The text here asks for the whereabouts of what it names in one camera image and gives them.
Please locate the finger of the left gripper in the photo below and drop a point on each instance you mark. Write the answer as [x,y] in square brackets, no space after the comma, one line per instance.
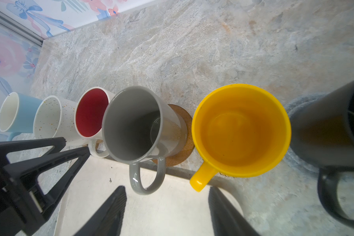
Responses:
[56,144]
[22,183]

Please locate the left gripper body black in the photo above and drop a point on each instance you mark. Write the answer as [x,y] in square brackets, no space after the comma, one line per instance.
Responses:
[16,215]

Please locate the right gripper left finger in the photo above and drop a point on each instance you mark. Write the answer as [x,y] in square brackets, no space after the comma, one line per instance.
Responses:
[108,219]

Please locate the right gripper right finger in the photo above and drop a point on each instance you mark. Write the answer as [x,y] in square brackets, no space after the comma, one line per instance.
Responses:
[226,220]

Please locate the light blue mug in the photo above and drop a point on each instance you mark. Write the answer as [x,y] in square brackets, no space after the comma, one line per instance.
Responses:
[17,114]

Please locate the plain round wooden coaster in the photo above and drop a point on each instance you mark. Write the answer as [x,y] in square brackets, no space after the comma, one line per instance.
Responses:
[186,149]

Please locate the red interior white mug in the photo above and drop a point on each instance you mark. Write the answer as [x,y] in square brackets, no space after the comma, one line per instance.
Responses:
[89,115]

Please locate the yellow mug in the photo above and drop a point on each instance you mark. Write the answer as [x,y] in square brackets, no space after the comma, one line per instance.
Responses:
[240,131]

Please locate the grey mug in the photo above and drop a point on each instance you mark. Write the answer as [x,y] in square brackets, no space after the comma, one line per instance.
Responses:
[124,126]

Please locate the black mug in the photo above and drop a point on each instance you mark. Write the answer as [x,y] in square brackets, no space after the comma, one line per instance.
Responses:
[323,136]

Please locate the light blue woven coaster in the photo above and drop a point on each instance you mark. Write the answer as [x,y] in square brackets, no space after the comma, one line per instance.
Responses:
[291,159]

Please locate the beige serving tray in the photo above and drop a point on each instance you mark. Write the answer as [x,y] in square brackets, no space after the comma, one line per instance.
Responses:
[175,209]

